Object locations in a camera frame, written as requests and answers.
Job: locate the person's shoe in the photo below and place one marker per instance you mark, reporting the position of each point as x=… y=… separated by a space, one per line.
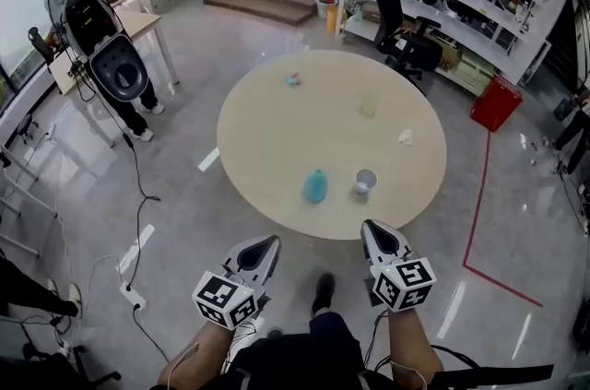
x=324 y=293
x=274 y=333

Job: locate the small teal toy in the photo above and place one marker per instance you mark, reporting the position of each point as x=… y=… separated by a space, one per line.
x=291 y=80

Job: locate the clear plastic cup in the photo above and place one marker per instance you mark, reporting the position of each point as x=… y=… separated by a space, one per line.
x=369 y=108

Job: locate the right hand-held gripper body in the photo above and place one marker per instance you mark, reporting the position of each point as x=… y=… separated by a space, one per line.
x=403 y=284

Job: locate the wooden steps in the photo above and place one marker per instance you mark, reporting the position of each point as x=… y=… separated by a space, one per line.
x=263 y=3

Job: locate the person's right forearm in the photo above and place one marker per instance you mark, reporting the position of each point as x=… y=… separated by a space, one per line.
x=412 y=342

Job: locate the person's black clothing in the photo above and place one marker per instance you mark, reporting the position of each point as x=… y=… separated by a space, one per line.
x=295 y=356

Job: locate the crumpled white tissue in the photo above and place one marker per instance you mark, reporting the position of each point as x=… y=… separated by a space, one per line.
x=406 y=137

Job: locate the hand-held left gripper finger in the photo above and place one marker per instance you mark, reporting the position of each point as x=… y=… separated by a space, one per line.
x=271 y=263
x=244 y=247

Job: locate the white power strip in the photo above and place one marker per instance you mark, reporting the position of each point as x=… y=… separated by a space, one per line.
x=133 y=295

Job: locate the black office chair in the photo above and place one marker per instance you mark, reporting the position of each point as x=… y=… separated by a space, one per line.
x=392 y=10

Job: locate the person's right shoe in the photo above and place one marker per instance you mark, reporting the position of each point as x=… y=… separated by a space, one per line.
x=324 y=293

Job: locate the black body-worn rig bar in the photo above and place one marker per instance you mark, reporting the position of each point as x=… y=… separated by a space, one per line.
x=498 y=374

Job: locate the black swivel chair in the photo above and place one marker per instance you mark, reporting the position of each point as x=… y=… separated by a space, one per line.
x=46 y=369

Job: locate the white waste bin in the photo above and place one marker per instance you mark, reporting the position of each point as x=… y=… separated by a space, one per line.
x=325 y=5

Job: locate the red floor tape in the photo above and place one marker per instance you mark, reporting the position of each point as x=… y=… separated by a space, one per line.
x=479 y=194

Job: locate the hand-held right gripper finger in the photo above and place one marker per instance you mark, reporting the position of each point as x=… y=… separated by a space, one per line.
x=403 y=245
x=367 y=245

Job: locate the white-legged wooden desk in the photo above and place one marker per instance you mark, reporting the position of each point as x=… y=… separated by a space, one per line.
x=143 y=24

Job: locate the teal flask bottle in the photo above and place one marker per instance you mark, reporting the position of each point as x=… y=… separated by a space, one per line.
x=315 y=187

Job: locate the yellow waste bin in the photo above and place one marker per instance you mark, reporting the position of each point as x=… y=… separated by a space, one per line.
x=332 y=21

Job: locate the white cup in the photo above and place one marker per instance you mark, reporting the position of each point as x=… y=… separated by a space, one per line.
x=365 y=181

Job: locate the person's left shoe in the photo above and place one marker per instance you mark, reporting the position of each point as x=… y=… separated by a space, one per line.
x=274 y=333

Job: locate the small black desk chair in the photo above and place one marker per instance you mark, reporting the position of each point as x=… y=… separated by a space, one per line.
x=41 y=47

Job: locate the white and black backpack rig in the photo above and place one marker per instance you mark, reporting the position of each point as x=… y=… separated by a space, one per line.
x=110 y=56

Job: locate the red box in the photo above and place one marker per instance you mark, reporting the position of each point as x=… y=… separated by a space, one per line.
x=497 y=102

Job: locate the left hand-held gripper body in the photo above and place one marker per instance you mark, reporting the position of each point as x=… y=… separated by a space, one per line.
x=223 y=300

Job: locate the person's left forearm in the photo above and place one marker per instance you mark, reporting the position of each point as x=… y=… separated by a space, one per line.
x=198 y=351

